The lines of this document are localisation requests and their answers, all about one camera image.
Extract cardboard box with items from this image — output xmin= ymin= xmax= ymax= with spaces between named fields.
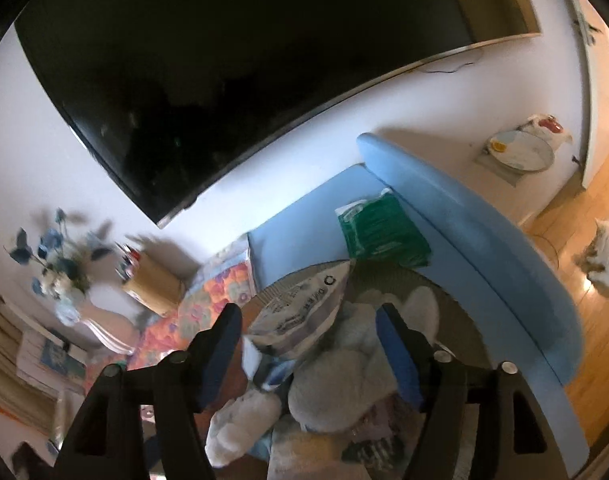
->
xmin=122 ymin=255 xmax=186 ymax=319

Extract white dog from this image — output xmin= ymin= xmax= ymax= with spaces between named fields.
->
xmin=573 ymin=211 xmax=609 ymax=302

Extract grey plush toy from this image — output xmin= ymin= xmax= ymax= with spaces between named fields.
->
xmin=287 ymin=305 xmax=404 ymax=435

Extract white and red bag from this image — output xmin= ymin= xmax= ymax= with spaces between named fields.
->
xmin=525 ymin=114 xmax=574 ymax=147

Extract white door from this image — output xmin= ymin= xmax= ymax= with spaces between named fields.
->
xmin=559 ymin=0 xmax=609 ymax=187

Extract blue artificial flowers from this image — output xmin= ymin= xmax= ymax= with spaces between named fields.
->
xmin=4 ymin=207 xmax=116 ymax=307

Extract bunch of pens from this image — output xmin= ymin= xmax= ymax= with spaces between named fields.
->
xmin=115 ymin=242 xmax=143 ymax=281

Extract floral blanket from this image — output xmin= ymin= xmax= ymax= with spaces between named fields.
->
xmin=82 ymin=240 xmax=258 ymax=403

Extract round grey basket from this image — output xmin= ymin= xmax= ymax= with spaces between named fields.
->
xmin=254 ymin=259 xmax=491 ymax=480

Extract grey printed bag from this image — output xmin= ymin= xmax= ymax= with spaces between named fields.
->
xmin=247 ymin=259 xmax=356 ymax=361

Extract green packet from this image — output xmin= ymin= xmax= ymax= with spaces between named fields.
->
xmin=335 ymin=187 xmax=432 ymax=268

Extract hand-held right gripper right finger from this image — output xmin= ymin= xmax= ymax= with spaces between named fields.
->
xmin=375 ymin=302 xmax=570 ymax=480

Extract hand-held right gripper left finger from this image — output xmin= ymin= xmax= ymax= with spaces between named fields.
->
xmin=52 ymin=302 xmax=244 ymax=480

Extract black television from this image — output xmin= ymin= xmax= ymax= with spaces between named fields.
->
xmin=14 ymin=0 xmax=543 ymax=231

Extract white ribbed vase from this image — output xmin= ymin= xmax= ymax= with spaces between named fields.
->
xmin=54 ymin=294 xmax=138 ymax=357

